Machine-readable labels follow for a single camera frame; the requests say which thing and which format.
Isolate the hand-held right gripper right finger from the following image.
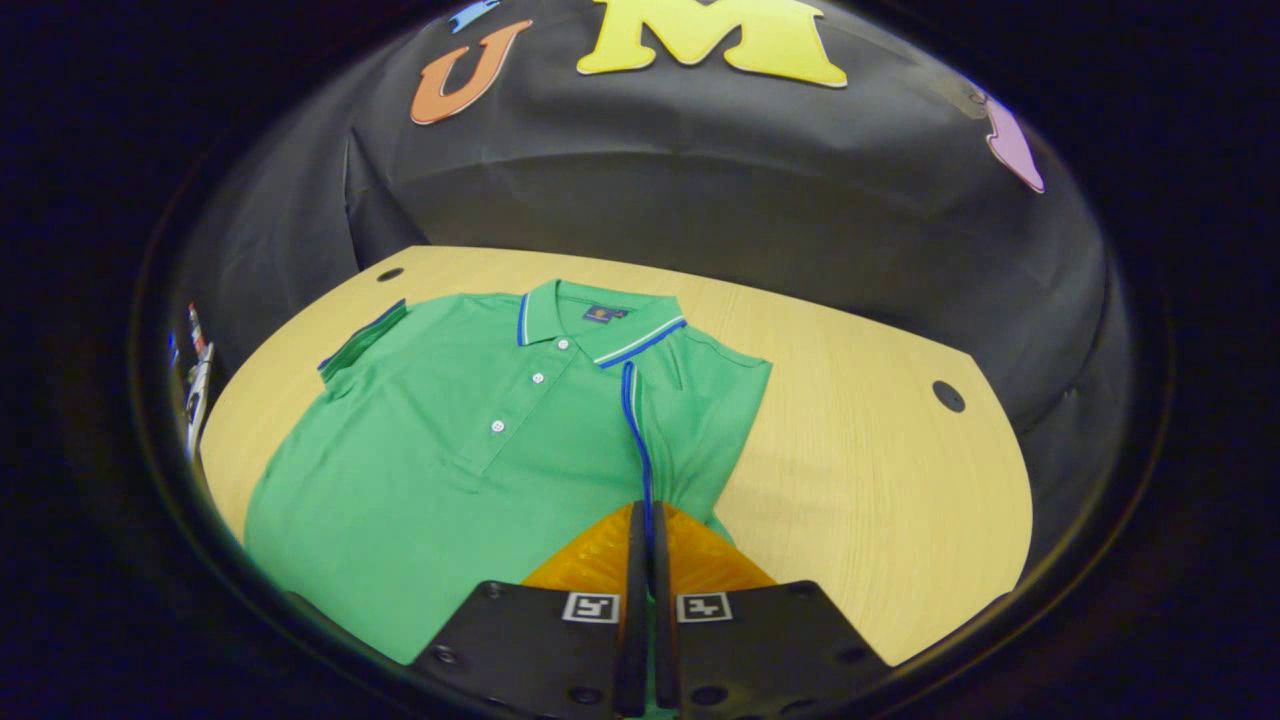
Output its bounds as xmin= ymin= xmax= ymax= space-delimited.
xmin=652 ymin=500 xmax=891 ymax=720

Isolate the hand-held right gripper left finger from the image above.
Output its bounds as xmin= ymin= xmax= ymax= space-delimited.
xmin=410 ymin=500 xmax=647 ymax=720

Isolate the green T-shirt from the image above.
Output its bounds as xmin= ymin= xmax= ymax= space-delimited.
xmin=243 ymin=278 xmax=773 ymax=666

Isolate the black backdrop cloth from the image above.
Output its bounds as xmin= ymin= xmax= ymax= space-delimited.
xmin=165 ymin=0 xmax=1131 ymax=546

